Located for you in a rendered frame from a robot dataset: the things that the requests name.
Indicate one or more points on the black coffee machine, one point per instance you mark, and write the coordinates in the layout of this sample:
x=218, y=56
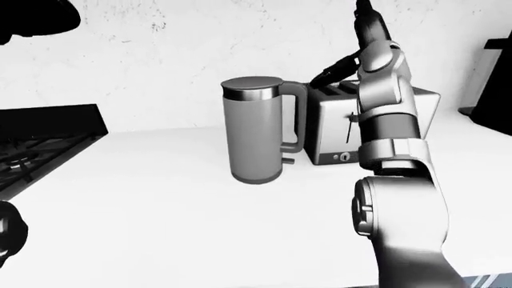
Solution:
x=494, y=90

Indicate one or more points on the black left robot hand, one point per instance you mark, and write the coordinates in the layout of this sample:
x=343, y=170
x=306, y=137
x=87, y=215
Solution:
x=10, y=231

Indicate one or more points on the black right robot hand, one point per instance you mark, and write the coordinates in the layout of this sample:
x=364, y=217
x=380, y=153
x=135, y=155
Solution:
x=370, y=27

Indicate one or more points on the black gas stove top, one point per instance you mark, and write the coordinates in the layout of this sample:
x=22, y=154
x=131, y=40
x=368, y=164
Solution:
x=44, y=135

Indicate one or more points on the grey electric kettle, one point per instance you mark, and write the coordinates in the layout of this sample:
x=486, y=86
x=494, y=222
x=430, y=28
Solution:
x=252, y=132

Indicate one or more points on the silver toaster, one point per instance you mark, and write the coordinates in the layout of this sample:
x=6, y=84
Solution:
x=332, y=120

